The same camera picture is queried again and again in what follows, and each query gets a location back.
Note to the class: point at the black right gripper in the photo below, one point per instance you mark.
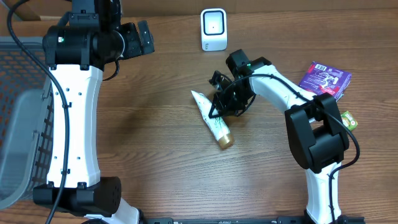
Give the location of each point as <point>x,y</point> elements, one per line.
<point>227,107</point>

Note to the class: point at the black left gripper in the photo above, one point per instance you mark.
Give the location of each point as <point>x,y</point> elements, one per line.
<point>135,48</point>

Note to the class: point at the white cosmetic tube gold cap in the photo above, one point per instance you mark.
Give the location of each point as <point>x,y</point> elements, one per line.
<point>217,126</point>

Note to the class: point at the purple snack packet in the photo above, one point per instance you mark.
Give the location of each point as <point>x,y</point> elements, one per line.
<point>320,78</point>

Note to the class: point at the green yellow sachet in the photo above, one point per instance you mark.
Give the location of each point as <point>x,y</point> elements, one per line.
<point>349,121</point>

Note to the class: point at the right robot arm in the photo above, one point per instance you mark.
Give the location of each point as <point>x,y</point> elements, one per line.
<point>316,134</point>

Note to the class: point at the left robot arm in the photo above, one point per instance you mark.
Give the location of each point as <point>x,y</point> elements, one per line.
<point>76,50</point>

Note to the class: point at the white barcode scanner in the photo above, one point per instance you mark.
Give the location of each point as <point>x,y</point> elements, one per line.
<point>214,33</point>

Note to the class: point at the grey plastic basket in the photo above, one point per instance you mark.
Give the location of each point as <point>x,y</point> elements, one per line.
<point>26,124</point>

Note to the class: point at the black rail at table edge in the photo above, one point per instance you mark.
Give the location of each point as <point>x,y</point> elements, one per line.
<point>279,220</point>

